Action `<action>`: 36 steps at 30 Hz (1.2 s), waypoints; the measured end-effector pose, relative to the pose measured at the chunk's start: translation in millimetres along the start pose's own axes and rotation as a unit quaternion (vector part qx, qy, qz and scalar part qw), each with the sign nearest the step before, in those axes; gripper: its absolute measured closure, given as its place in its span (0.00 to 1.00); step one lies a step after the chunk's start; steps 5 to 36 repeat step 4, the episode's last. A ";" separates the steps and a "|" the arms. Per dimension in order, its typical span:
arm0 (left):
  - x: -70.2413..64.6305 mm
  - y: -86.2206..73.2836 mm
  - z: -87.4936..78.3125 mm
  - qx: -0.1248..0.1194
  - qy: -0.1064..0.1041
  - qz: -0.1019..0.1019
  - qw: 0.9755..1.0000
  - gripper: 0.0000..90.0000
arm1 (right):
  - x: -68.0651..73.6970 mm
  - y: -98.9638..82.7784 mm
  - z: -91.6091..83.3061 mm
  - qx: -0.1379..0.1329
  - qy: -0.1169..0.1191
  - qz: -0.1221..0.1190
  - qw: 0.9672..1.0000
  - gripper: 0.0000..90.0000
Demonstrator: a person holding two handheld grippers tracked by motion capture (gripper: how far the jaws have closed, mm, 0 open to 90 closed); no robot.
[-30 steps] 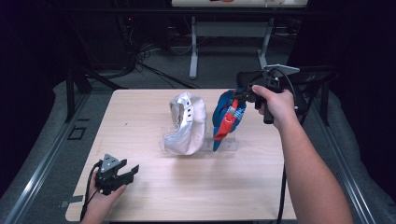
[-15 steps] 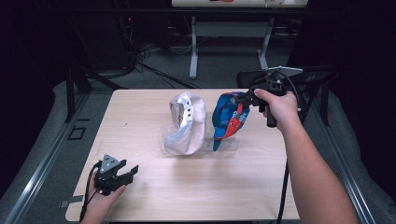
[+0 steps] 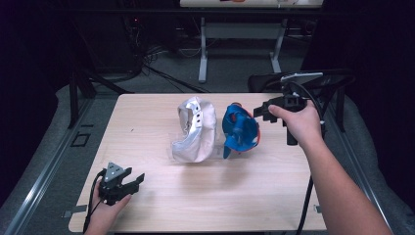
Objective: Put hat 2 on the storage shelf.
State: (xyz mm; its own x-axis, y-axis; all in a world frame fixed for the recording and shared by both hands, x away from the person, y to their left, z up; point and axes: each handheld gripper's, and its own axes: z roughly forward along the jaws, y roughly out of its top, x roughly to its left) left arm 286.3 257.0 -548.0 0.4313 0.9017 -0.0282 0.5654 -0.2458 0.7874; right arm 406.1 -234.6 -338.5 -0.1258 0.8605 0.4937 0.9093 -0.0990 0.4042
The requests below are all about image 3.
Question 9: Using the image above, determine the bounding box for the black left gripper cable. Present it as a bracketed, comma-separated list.
[82, 168, 108, 234]

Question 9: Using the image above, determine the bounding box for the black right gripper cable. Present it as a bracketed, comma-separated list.
[283, 81, 327, 235]

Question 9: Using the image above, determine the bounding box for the person's left hand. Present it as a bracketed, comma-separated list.
[85, 190, 133, 235]

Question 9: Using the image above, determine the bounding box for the white-framed desk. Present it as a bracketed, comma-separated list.
[179, 0, 324, 84]

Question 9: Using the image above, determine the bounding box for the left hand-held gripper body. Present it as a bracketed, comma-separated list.
[98, 162, 132, 207]

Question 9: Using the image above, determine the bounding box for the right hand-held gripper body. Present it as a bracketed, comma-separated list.
[275, 71, 324, 147]

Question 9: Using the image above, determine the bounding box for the black folding chair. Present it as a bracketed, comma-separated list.
[248, 68, 356, 152]

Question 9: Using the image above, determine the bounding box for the person's right hand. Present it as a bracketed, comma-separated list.
[267, 101, 324, 148]

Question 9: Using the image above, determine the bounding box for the black floor cable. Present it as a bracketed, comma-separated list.
[141, 63, 209, 94]

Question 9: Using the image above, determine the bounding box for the white cap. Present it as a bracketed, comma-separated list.
[170, 96, 218, 164]

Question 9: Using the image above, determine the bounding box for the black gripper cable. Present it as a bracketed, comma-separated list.
[82, 168, 108, 234]
[283, 81, 327, 235]

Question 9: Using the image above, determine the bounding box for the aluminium floor rail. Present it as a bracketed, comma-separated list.
[3, 97, 96, 235]
[326, 97, 396, 235]

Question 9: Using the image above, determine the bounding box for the blue cap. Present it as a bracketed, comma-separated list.
[221, 102, 261, 160]

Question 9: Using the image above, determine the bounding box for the black metal stand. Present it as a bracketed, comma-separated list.
[68, 70, 135, 130]

